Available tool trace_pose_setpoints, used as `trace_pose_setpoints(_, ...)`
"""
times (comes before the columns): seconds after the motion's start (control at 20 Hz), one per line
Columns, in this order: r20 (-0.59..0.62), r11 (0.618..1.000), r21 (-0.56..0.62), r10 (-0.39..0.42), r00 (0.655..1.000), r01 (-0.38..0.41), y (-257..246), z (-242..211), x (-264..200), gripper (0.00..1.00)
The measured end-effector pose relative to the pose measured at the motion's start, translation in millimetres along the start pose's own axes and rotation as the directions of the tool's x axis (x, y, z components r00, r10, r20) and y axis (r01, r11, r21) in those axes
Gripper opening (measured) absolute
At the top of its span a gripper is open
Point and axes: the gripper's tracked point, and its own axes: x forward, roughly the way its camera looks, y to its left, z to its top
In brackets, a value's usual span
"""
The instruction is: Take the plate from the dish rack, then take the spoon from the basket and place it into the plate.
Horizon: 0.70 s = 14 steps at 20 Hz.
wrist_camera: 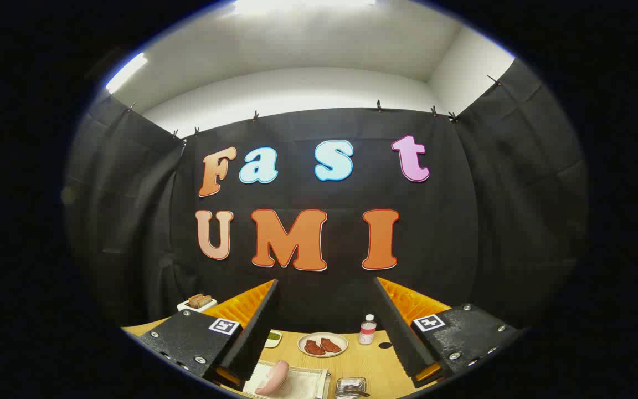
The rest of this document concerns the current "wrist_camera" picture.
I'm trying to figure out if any ceiling light strip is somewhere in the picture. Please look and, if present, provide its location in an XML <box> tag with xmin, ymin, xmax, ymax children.
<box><xmin>105</xmin><ymin>52</ymin><xmax>148</xmax><ymax>94</ymax></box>
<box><xmin>234</xmin><ymin>0</ymin><xmax>376</xmax><ymax>16</ymax></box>

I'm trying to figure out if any clear bottle with red label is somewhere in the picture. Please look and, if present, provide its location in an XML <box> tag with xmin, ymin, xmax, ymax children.
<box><xmin>359</xmin><ymin>314</ymin><xmax>377</xmax><ymax>345</ymax></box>

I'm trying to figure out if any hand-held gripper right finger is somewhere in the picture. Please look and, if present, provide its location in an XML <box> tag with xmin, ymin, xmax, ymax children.
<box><xmin>373</xmin><ymin>276</ymin><xmax>522</xmax><ymax>388</ymax></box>

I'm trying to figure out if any white wire dish rack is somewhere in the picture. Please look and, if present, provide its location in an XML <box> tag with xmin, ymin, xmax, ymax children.
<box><xmin>241</xmin><ymin>359</ymin><xmax>332</xmax><ymax>399</ymax></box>

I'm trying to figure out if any beige round plate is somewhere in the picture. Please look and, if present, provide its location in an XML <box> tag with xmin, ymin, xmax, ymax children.
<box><xmin>297</xmin><ymin>332</ymin><xmax>349</xmax><ymax>358</ymax></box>

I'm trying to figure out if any pink plate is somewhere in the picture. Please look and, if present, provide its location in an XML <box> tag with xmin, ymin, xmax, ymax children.
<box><xmin>254</xmin><ymin>360</ymin><xmax>290</xmax><ymax>396</ymax></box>

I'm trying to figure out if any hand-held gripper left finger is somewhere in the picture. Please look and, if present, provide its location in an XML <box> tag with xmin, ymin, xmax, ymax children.
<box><xmin>138</xmin><ymin>279</ymin><xmax>282</xmax><ymax>388</ymax></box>

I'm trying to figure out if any metal wire basket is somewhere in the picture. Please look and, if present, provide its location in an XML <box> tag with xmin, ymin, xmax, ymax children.
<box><xmin>335</xmin><ymin>377</ymin><xmax>368</xmax><ymax>398</ymax></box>

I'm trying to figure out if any white toaster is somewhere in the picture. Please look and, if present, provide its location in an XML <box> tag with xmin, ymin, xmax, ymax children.
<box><xmin>177</xmin><ymin>296</ymin><xmax>218</xmax><ymax>313</ymax></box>

